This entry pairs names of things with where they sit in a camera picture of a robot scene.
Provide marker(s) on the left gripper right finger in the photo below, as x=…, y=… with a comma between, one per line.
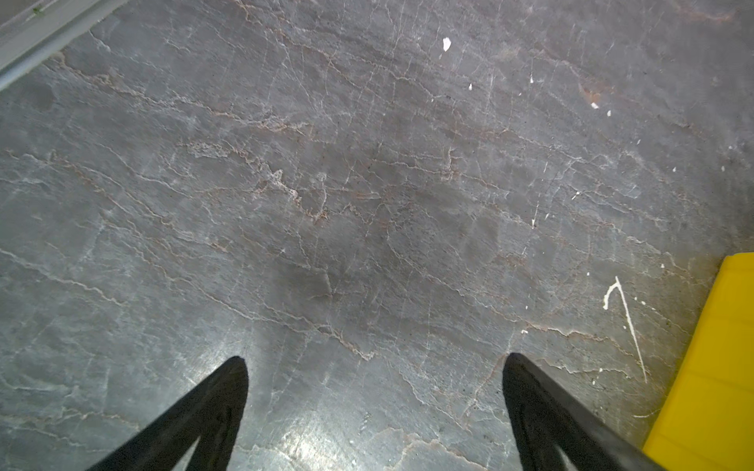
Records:
x=549, y=425

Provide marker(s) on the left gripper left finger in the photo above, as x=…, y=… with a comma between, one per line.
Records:
x=207, y=420

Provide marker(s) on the yellow plastic bin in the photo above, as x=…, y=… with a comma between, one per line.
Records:
x=706, y=422

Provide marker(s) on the aluminium frame rail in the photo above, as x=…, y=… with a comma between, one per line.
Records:
x=31, y=31

